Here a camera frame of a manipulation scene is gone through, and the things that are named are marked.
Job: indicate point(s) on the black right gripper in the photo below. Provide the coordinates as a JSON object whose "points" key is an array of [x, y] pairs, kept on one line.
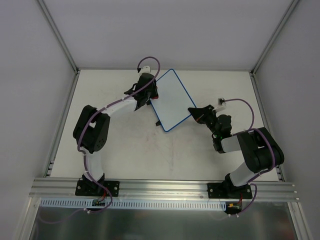
{"points": [[208, 115]]}

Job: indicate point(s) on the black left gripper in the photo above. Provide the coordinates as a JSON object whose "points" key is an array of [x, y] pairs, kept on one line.
{"points": [[150, 92]]}

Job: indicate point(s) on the blue framed whiteboard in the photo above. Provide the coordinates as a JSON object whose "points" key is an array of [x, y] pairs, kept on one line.
{"points": [[171, 107]]}

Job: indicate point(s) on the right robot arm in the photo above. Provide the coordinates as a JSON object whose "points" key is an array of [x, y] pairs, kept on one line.
{"points": [[260, 152]]}

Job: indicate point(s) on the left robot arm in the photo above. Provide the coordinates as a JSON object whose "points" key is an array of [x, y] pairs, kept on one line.
{"points": [[92, 127]]}

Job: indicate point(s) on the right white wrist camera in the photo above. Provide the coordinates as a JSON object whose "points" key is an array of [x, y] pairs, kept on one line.
{"points": [[220, 106]]}

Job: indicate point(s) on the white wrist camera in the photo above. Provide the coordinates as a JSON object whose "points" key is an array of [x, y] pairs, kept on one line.
{"points": [[220, 106], [144, 70]]}

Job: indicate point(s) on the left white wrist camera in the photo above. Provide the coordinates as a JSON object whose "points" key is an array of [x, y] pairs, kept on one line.
{"points": [[144, 70]]}

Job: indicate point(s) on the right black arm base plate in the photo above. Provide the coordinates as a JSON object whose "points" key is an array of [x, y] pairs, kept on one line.
{"points": [[221, 191]]}

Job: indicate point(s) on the white slotted cable duct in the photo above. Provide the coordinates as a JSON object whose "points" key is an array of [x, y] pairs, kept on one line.
{"points": [[130, 204]]}

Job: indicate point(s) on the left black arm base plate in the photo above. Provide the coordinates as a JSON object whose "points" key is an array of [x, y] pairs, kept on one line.
{"points": [[87, 188]]}

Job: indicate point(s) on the right aluminium frame post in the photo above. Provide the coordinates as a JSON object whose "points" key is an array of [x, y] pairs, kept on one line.
{"points": [[275, 34]]}

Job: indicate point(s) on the aluminium frame post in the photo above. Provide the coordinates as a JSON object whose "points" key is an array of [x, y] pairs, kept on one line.
{"points": [[275, 34], [57, 34]]}

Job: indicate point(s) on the left aluminium frame post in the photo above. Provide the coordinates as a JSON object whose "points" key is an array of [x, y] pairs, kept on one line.
{"points": [[57, 34]]}

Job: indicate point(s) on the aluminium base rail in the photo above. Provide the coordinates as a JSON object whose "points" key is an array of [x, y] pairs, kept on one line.
{"points": [[185, 190]]}

